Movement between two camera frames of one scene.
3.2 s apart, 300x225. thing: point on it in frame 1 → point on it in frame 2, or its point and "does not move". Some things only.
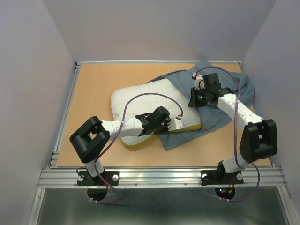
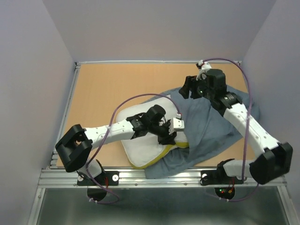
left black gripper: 167,122 does not move
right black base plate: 220,177 does not move
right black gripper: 192,102 does not move
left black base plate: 84,178 does not move
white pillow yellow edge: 130,100 → 144,150
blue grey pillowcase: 240,85 → 208,131
